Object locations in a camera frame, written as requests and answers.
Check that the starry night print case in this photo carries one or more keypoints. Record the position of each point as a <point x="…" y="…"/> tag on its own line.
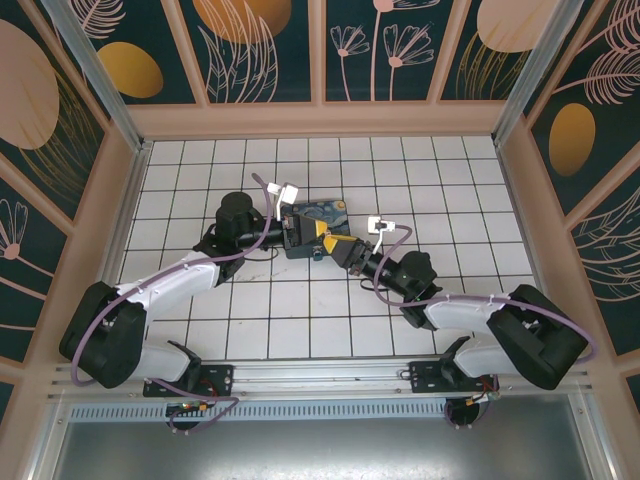
<point x="335" y="215"/>

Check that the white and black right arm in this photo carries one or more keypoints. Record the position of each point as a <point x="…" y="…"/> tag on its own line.
<point x="460" y="312"/>

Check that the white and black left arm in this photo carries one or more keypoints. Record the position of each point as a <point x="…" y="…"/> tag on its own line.
<point x="165" y="285"/>

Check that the small padlock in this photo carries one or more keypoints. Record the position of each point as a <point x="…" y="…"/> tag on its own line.
<point x="317" y="255"/>

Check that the grey metal sheet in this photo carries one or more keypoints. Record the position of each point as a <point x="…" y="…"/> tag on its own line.
<point x="320" y="450"/>

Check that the small green circuit board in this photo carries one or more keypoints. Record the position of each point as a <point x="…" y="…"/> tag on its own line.
<point x="186" y="407"/>

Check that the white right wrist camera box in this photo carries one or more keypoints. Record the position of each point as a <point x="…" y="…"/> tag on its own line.
<point x="381" y="225"/>

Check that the aluminium table side rail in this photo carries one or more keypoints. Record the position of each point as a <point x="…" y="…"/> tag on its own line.
<point x="515" y="210"/>
<point x="131" y="200"/>

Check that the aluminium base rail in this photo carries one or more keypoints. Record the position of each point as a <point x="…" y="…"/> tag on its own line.
<point x="320" y="372"/>

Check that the orange disc feather wall panel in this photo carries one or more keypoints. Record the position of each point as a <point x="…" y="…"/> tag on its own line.
<point x="245" y="50"/>

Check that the small orange oval wall panel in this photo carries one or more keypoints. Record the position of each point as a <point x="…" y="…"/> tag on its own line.
<point x="135" y="55"/>

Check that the flower print wall panel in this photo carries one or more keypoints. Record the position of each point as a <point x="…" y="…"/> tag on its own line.
<point x="382" y="50"/>

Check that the pink feathers wall panel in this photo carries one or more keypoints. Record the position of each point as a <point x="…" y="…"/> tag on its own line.
<point x="610" y="270"/>

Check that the aluminium corner post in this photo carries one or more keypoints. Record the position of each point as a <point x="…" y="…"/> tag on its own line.
<point x="97" y="75"/>
<point x="537" y="65"/>

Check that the single pink flower wall panel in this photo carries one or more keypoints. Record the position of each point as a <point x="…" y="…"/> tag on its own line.
<point x="25" y="260"/>

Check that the large pink oval wall panel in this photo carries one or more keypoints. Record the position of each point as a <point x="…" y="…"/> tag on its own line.
<point x="45" y="100"/>

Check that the pink disc wall panel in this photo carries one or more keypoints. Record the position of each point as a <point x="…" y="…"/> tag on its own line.
<point x="495" y="45"/>

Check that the orange oval feather wall panel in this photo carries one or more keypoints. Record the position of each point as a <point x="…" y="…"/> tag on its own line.
<point x="585" y="100"/>

